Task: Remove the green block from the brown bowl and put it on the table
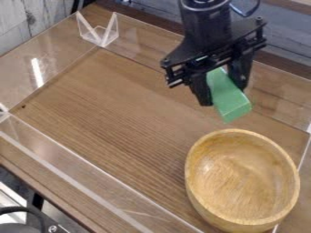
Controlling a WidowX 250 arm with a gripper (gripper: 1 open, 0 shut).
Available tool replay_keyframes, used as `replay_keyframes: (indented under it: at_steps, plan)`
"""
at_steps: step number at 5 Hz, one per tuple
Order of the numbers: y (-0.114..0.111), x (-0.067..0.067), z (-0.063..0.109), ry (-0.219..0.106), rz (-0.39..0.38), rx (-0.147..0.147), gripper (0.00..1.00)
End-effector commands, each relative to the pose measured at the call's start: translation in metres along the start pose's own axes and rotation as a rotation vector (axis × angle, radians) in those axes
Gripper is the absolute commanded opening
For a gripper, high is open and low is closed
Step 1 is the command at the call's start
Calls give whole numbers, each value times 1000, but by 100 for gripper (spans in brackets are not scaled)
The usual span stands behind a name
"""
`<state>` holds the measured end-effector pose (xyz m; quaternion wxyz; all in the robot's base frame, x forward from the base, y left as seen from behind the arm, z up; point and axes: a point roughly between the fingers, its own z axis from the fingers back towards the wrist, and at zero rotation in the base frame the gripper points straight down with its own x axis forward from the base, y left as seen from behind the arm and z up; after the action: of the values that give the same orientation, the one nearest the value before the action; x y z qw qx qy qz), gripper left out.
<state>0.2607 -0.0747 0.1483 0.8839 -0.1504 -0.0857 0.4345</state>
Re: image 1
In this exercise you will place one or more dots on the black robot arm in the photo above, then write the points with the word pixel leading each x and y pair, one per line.
pixel 204 4

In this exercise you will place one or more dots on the clear acrylic enclosure wall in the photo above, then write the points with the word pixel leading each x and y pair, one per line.
pixel 95 133

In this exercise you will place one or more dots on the brown wooden bowl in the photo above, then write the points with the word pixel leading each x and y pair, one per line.
pixel 242 181

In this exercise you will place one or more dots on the green rectangular block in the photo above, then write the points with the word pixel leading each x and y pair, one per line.
pixel 228 99

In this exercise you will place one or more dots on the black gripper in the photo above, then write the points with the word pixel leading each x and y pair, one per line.
pixel 214 42

